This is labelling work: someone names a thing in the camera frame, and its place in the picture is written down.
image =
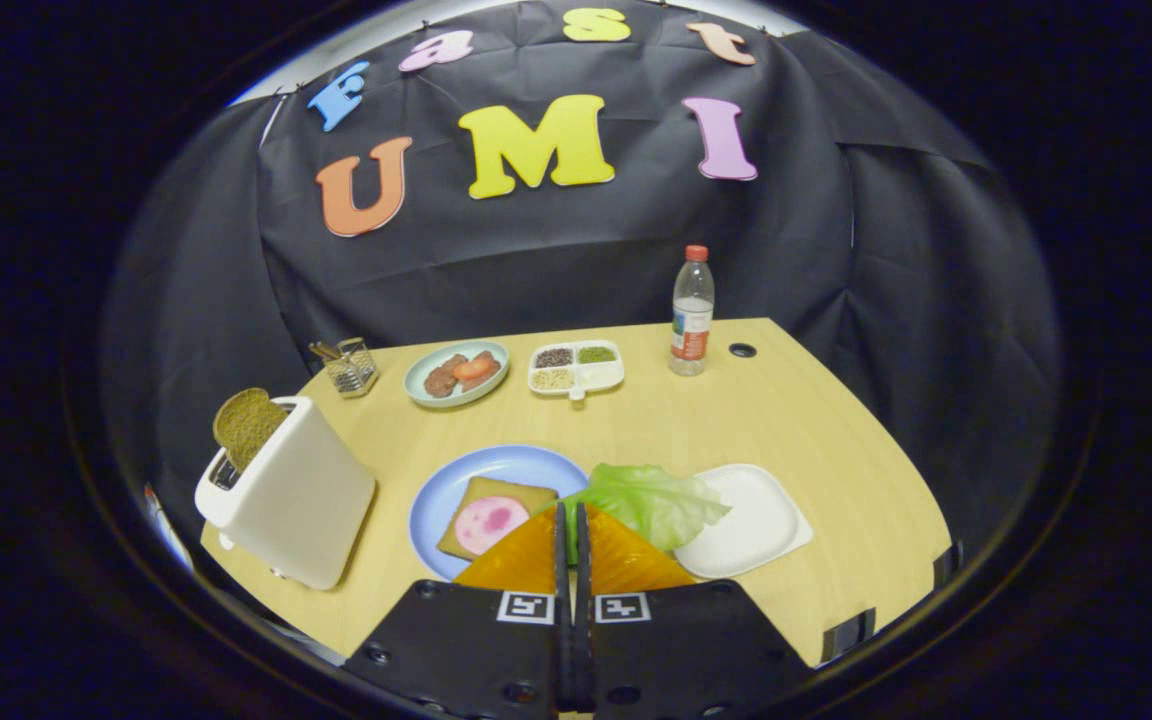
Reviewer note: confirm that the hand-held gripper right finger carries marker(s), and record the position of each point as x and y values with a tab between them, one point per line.
686	650

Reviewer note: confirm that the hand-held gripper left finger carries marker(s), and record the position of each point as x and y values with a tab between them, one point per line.
466	650

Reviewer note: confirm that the green lettuce leaf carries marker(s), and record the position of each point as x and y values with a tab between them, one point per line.
651	500

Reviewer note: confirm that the brown toasted bread slice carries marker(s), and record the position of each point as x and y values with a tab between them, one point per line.
248	425

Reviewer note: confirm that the pink ham slice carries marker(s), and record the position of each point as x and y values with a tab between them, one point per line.
486	525

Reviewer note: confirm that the white square plate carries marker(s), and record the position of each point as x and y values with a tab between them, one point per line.
756	520

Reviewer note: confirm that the blue round plate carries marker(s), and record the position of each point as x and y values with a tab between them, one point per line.
436	500

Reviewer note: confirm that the black table edge clamp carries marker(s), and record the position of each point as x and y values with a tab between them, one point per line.
848	635
948	566

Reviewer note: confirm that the bread slice under ham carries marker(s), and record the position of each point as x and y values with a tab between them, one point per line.
501	490

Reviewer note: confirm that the white toaster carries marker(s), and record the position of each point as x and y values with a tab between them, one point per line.
296	500

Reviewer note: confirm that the pale green round plate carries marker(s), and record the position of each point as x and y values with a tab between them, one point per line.
421	390

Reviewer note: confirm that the brown meat patty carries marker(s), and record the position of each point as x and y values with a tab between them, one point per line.
441	380
488	362

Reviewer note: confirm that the red tomato slice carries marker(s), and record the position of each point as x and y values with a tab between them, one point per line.
473	369

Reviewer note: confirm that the white divided condiment tray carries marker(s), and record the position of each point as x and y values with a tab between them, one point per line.
576	368

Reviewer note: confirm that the white object with red tip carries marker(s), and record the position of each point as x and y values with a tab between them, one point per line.
166	525

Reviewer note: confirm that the clear bottle with red cap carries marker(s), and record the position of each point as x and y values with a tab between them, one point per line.
692	320

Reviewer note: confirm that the black backdrop cloth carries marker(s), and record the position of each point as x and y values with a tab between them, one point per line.
576	260

